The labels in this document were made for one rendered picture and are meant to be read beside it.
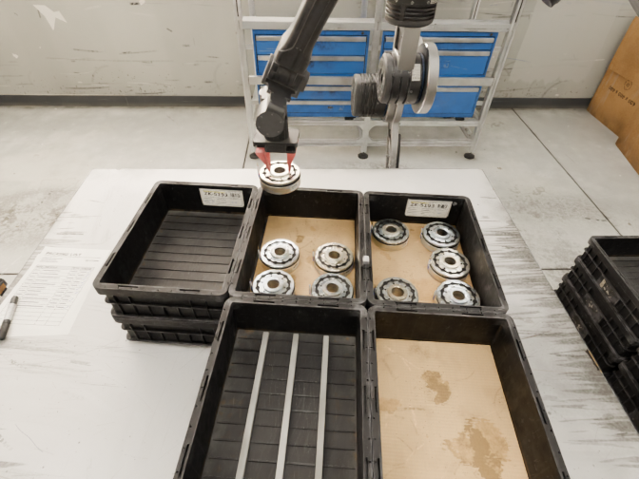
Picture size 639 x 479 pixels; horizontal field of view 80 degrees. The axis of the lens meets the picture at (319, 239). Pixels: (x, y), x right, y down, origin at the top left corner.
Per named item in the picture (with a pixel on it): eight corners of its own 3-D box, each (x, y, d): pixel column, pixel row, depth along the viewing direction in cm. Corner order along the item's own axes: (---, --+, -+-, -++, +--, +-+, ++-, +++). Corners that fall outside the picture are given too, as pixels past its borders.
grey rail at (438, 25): (238, 24, 237) (237, 15, 233) (509, 28, 242) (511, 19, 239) (236, 29, 229) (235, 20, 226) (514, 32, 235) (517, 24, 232)
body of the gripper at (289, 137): (297, 150, 87) (295, 121, 82) (253, 148, 88) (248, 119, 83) (300, 135, 92) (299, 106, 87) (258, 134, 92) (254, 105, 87)
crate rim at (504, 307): (362, 197, 111) (363, 190, 109) (467, 202, 110) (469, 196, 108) (366, 311, 82) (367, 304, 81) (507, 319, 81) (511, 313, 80)
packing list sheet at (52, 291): (39, 247, 123) (38, 246, 122) (112, 246, 123) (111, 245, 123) (-25, 337, 99) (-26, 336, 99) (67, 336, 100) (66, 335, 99)
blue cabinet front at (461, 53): (372, 116, 274) (382, 30, 235) (472, 116, 276) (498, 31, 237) (373, 118, 272) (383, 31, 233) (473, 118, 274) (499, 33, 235)
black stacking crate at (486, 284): (359, 221, 118) (363, 192, 110) (457, 227, 117) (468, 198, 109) (362, 335, 89) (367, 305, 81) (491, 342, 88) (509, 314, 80)
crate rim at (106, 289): (159, 186, 113) (156, 180, 111) (260, 191, 112) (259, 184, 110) (92, 294, 84) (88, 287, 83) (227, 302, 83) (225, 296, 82)
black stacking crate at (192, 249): (167, 211, 119) (157, 182, 112) (261, 217, 118) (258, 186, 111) (109, 318, 91) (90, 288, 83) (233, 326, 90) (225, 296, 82)
